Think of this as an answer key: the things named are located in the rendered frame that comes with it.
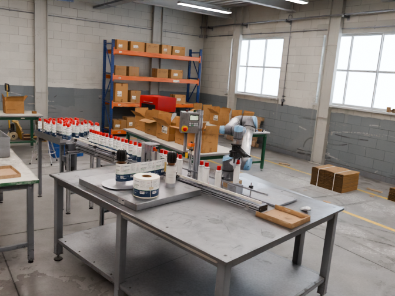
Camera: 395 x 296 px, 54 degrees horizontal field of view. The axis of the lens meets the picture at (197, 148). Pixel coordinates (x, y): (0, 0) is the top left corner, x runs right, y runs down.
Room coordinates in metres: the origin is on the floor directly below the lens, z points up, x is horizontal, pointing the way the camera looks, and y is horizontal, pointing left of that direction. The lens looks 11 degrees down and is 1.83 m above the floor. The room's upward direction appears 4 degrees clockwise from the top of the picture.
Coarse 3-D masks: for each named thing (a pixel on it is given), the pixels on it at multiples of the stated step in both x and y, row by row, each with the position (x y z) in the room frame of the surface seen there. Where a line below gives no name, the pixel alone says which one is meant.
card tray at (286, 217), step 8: (280, 208) 2.84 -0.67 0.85; (288, 208) 2.80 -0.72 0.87; (256, 216) 2.69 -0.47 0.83; (264, 216) 2.64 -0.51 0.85; (272, 216) 2.70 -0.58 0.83; (280, 216) 2.72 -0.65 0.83; (288, 216) 2.73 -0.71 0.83; (296, 216) 2.74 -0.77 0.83; (304, 216) 2.70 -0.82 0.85; (280, 224) 2.55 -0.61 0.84; (288, 224) 2.51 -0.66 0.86; (296, 224) 2.53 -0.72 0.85
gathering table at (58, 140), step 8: (40, 136) 4.96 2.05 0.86; (48, 136) 4.80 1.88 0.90; (56, 136) 4.97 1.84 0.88; (88, 136) 5.14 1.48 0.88; (40, 144) 5.07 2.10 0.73; (64, 144) 4.63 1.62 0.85; (40, 152) 5.07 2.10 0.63; (40, 160) 5.07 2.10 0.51; (96, 160) 5.03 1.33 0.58; (40, 168) 5.07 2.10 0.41; (40, 176) 5.07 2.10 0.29; (40, 184) 5.07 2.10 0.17; (40, 192) 5.07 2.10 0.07
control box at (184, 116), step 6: (180, 114) 3.50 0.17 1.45; (186, 114) 3.45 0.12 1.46; (192, 114) 3.46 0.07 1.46; (198, 114) 3.47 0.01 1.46; (180, 120) 3.48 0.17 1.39; (186, 120) 3.45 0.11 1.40; (192, 120) 3.46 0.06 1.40; (198, 120) 3.47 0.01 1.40; (180, 126) 3.45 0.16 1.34; (186, 126) 3.45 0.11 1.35; (198, 126) 3.47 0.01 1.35; (180, 132) 3.45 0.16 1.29; (186, 132) 3.45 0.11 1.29; (192, 132) 3.46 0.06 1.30; (198, 132) 3.47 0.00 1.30
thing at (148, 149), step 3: (144, 144) 3.56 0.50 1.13; (147, 144) 3.55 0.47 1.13; (144, 147) 3.56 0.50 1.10; (147, 147) 3.54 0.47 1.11; (150, 147) 3.54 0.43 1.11; (144, 150) 3.56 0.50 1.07; (147, 150) 3.54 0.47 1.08; (150, 150) 3.54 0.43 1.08; (141, 153) 3.59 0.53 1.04; (144, 153) 3.56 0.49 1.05; (147, 153) 3.54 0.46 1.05; (150, 153) 3.53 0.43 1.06; (141, 156) 3.59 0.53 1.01; (144, 156) 3.56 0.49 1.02; (147, 156) 3.55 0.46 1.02; (150, 156) 3.53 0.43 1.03; (141, 159) 3.59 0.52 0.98; (144, 159) 3.56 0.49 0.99; (150, 159) 3.53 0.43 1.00; (141, 162) 3.59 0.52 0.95
